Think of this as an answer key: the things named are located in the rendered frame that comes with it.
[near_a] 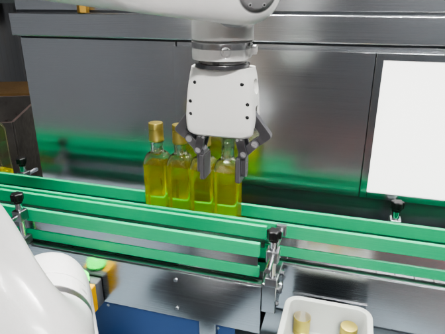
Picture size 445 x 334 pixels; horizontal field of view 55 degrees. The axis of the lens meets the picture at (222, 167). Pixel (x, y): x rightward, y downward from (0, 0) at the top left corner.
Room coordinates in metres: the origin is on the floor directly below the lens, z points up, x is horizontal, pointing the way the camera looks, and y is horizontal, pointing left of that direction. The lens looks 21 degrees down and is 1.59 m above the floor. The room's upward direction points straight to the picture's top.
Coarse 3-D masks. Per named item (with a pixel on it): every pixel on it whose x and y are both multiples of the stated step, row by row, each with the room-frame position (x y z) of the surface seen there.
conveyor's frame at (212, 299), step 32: (96, 256) 0.85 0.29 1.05; (128, 288) 0.82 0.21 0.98; (160, 288) 0.80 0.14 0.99; (192, 288) 0.78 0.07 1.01; (224, 288) 0.76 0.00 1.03; (256, 288) 0.74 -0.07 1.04; (288, 288) 0.81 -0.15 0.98; (320, 288) 0.79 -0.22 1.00; (352, 288) 0.77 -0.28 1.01; (384, 288) 0.76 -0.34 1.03; (416, 288) 0.74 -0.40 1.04; (224, 320) 0.76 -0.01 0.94; (256, 320) 0.74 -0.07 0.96; (384, 320) 0.75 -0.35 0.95; (416, 320) 0.74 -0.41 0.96
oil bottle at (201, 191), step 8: (192, 160) 0.92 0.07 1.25; (216, 160) 0.93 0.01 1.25; (192, 168) 0.91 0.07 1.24; (192, 176) 0.91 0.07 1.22; (208, 176) 0.90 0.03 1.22; (192, 184) 0.91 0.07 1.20; (200, 184) 0.90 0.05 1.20; (208, 184) 0.90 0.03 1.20; (192, 192) 0.91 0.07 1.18; (200, 192) 0.90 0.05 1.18; (208, 192) 0.90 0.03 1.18; (192, 200) 0.91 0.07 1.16; (200, 200) 0.90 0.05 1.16; (208, 200) 0.90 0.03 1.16; (192, 208) 0.91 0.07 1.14; (200, 208) 0.90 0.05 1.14; (208, 208) 0.90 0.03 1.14
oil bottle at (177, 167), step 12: (180, 156) 0.93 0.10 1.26; (192, 156) 0.95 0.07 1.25; (168, 168) 0.93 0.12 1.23; (180, 168) 0.92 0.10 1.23; (168, 180) 0.93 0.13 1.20; (180, 180) 0.92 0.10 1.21; (168, 192) 0.93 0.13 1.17; (180, 192) 0.92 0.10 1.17; (168, 204) 0.93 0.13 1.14; (180, 204) 0.92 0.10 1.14
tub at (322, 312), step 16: (288, 304) 0.73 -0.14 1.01; (304, 304) 0.74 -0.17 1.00; (320, 304) 0.73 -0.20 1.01; (336, 304) 0.72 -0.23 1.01; (288, 320) 0.70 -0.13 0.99; (304, 320) 0.73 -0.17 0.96; (320, 320) 0.73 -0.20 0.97; (336, 320) 0.72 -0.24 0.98; (352, 320) 0.71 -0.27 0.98; (368, 320) 0.68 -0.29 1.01
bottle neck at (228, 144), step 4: (224, 140) 0.90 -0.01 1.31; (228, 140) 0.90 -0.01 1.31; (232, 140) 0.91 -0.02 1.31; (224, 144) 0.90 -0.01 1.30; (228, 144) 0.90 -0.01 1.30; (232, 144) 0.90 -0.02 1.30; (224, 148) 0.90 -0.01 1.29; (228, 148) 0.90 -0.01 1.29; (232, 148) 0.91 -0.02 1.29; (224, 152) 0.90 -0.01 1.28; (228, 152) 0.90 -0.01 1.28; (232, 152) 0.91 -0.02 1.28; (224, 156) 0.90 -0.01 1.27; (228, 156) 0.90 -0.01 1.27; (232, 156) 0.91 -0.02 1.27
